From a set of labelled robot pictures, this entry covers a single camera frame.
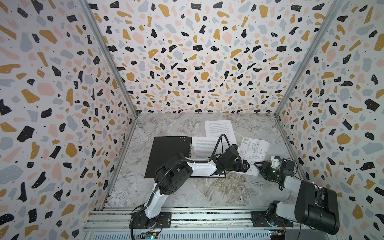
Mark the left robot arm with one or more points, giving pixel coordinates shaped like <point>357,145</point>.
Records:
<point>171,176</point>

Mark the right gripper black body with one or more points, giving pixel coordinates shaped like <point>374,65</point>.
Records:
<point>267,169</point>

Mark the technical drawing sheet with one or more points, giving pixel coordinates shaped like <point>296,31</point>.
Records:
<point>253,151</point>

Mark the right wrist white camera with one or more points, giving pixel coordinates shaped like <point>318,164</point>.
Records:
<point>275,161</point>

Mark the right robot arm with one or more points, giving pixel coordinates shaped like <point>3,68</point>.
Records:
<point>315,206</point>

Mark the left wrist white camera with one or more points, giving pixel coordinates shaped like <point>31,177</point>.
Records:
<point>234,146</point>

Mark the aluminium corner post right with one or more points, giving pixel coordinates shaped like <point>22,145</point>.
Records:
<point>333,10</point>

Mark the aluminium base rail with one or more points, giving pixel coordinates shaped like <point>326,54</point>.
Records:
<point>211,223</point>

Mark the orange black file folder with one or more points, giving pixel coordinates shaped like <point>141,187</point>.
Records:
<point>164,148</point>

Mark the aluminium corner post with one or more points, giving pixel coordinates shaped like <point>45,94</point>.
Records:
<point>84,5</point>
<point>333,10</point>

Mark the wrist white camera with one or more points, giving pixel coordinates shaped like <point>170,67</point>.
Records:
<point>234,146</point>
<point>275,161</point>

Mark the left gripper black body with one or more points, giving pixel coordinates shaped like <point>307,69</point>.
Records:
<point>235,166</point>

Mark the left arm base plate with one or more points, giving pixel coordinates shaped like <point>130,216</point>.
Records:
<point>141,221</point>

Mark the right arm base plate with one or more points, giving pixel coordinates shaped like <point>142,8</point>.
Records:
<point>263,219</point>

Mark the aluminium corner post left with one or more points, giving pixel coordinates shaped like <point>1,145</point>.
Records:
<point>84,5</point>

